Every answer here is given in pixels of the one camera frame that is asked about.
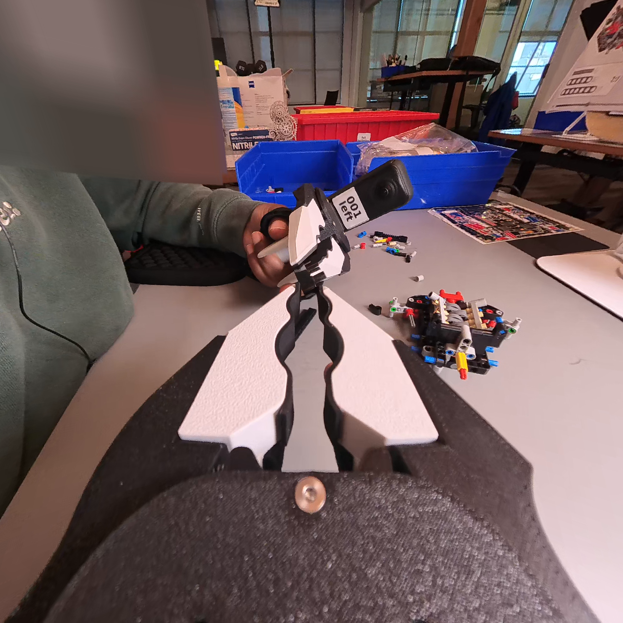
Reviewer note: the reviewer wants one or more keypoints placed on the black dumbbell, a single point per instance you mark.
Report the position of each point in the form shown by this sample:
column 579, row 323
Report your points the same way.
column 261, row 65
column 242, row 66

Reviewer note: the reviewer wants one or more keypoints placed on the blue pen holder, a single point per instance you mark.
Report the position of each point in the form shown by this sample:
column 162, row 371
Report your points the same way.
column 392, row 70

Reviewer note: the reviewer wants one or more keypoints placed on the long black lego beam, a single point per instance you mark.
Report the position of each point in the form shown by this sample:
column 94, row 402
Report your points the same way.
column 305, row 322

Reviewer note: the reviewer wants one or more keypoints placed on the blue and orange carton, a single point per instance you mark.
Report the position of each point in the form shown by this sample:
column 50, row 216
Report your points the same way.
column 228, row 109

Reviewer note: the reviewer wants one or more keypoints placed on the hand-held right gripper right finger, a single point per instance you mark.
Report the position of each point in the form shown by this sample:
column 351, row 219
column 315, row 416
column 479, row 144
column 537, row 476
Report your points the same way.
column 379, row 389

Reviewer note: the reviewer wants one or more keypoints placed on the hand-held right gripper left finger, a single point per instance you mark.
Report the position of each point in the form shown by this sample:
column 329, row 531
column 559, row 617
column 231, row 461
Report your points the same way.
column 238, row 384

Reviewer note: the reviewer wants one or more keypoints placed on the blue jacket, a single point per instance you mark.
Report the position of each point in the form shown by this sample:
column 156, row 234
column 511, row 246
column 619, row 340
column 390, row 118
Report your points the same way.
column 499, row 107

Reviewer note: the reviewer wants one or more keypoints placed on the glossy lego sticker sheet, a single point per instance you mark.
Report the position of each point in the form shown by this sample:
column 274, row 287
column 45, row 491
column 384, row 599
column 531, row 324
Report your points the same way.
column 506, row 221

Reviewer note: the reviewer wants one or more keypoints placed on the black bag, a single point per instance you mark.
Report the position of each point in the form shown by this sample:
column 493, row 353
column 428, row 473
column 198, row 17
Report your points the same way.
column 457, row 63

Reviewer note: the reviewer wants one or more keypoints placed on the person's left hand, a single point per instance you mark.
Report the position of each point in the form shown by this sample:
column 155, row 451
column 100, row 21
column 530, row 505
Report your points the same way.
column 253, row 253

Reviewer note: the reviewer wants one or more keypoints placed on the wooden side desk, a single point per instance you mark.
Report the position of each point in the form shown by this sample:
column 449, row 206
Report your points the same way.
column 559, row 138

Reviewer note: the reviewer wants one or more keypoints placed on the large paned window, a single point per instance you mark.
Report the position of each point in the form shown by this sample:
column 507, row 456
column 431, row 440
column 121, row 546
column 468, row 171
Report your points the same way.
column 535, row 58
column 413, row 34

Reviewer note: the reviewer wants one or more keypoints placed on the blue and white glove box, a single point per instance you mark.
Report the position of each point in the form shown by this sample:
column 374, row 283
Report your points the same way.
column 250, row 141

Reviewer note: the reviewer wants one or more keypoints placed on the wide blue plastic bin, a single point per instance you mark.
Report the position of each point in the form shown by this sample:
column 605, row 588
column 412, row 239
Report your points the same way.
column 452, row 180

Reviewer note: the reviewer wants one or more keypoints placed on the wooden standing desk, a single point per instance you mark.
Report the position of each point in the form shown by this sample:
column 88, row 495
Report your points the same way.
column 428, row 75

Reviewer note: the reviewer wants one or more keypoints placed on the white cardboard box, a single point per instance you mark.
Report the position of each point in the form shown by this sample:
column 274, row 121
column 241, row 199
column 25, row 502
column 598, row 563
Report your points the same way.
column 265, row 97

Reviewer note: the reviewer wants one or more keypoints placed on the red plastic bin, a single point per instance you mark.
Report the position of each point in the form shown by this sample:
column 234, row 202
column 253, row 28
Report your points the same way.
column 365, row 126

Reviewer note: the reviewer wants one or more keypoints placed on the multicolour lego chassis assembly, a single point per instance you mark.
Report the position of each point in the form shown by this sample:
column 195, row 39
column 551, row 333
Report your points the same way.
column 452, row 331

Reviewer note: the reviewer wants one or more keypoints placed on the pile of loose lego pieces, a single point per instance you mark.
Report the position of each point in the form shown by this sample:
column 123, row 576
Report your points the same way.
column 389, row 238

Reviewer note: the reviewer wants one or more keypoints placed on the white rounded stand base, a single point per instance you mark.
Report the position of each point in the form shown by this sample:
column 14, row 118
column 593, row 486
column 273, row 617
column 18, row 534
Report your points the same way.
column 584, row 277

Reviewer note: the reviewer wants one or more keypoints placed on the black dimpled cushion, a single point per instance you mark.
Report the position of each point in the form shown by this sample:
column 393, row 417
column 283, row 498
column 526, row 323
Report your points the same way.
column 180, row 265

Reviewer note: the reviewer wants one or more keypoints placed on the clear bag of parts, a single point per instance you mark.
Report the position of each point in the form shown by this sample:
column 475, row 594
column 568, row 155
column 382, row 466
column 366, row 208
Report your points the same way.
column 418, row 141

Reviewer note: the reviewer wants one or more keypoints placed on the black lego box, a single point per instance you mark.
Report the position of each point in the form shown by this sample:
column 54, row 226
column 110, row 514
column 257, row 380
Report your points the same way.
column 559, row 246

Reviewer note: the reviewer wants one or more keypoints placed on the lego instruction booklet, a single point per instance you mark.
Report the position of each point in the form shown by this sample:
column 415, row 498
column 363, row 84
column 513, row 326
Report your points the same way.
column 589, row 63

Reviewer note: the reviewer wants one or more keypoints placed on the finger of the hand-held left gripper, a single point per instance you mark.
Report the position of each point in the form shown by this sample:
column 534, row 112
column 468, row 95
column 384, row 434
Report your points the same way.
column 304, row 233
column 333, row 265

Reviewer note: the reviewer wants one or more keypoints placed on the wooden pillar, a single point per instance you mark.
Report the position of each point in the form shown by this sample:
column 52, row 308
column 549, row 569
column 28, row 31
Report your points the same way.
column 467, row 44

